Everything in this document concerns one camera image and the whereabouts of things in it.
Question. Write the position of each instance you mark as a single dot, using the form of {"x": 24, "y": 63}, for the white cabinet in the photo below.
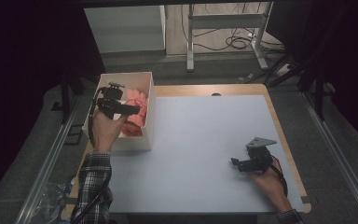
{"x": 124, "y": 28}

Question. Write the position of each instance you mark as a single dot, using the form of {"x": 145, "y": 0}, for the clear plastic bag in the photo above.
{"x": 54, "y": 202}

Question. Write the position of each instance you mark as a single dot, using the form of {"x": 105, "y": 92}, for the pink glove with red tag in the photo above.
{"x": 138, "y": 99}

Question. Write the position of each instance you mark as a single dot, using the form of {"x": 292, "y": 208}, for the grey metal desk frame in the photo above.
{"x": 227, "y": 21}

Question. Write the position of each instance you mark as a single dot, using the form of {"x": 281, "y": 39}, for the pale blue table mat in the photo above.
{"x": 199, "y": 155}

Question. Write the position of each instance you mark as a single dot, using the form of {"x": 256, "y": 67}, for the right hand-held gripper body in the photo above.
{"x": 259, "y": 157}

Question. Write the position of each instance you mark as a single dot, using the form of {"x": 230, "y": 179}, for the black metal stand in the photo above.
{"x": 65, "y": 96}
{"x": 318, "y": 96}

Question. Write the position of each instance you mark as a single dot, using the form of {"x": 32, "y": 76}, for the white power strip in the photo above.
{"x": 283, "y": 69}

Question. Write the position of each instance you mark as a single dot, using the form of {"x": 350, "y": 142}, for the pink glove with grey palm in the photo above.
{"x": 132, "y": 130}

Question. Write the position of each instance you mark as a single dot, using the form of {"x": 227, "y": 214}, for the person's right hand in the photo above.
{"x": 272, "y": 183}

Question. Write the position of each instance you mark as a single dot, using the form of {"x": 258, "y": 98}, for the white box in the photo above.
{"x": 136, "y": 82}

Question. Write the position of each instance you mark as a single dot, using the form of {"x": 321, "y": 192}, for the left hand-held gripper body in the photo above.
{"x": 108, "y": 99}

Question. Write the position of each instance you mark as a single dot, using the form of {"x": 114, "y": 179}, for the black tape strip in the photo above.
{"x": 306, "y": 199}
{"x": 70, "y": 200}

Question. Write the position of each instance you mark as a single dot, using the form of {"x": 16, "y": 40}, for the person's left hand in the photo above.
{"x": 104, "y": 133}

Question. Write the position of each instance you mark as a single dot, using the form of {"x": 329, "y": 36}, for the aluminium rail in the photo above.
{"x": 48, "y": 168}
{"x": 338, "y": 155}

